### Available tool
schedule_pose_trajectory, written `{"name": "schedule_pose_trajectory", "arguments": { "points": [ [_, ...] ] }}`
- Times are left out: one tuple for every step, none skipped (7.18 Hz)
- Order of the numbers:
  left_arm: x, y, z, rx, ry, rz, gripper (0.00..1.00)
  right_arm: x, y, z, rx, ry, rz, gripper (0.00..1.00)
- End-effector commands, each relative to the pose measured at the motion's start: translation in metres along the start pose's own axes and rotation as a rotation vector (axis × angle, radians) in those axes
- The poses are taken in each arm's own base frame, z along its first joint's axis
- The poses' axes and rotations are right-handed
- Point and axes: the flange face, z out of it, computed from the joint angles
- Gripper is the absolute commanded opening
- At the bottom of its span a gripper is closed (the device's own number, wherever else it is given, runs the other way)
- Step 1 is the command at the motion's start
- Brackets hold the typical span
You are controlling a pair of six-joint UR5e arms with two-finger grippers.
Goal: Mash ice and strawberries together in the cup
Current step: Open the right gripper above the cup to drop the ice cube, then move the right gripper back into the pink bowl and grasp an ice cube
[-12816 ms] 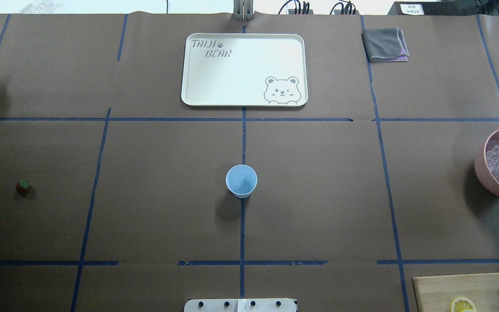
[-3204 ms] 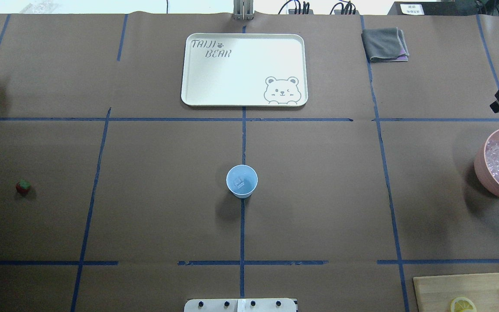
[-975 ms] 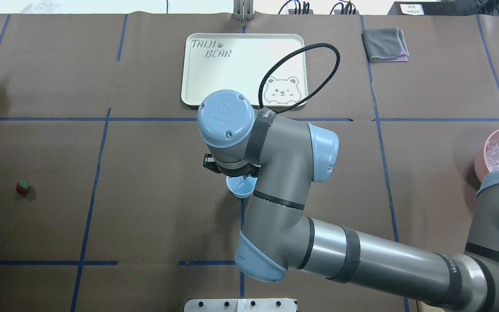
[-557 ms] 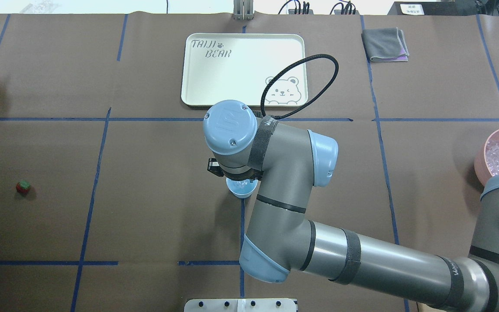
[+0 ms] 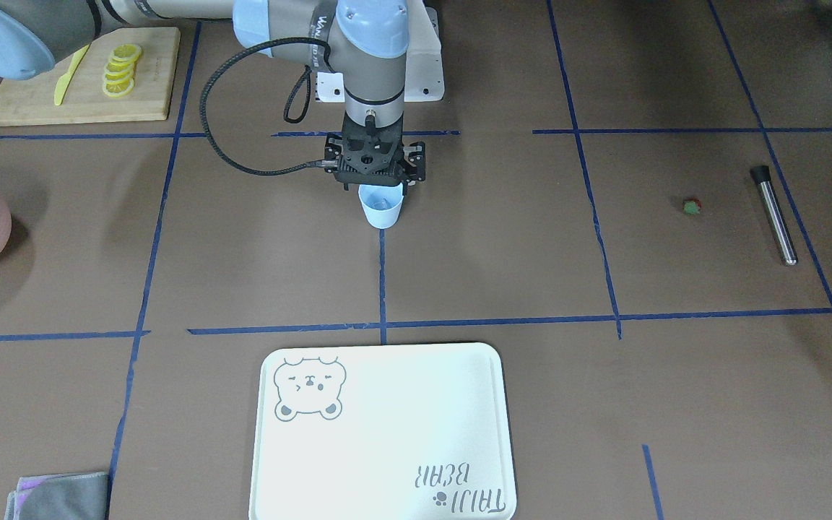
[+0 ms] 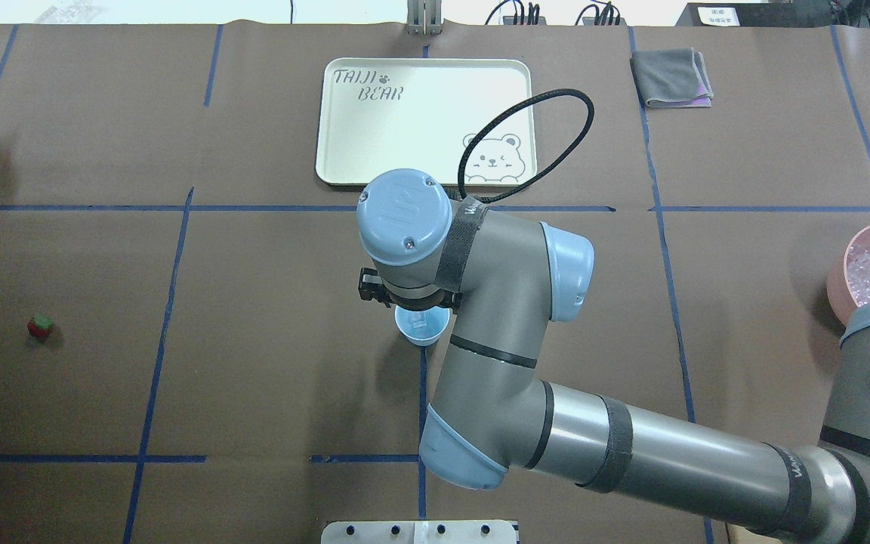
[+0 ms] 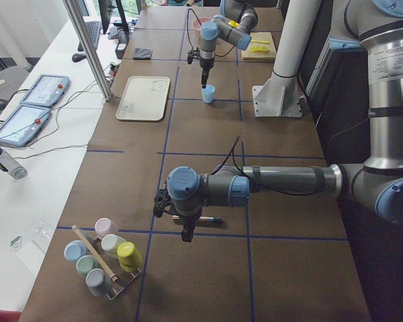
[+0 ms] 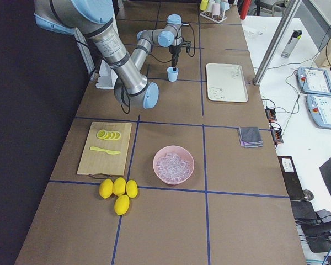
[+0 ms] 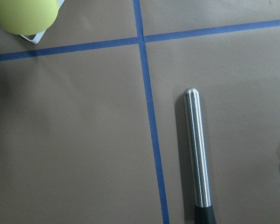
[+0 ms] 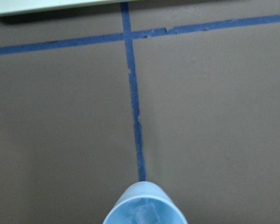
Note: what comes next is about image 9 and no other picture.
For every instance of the white cup rack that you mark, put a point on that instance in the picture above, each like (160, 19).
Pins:
(37, 37)

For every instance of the steel muddler black tip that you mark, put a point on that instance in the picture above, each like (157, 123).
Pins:
(204, 212)

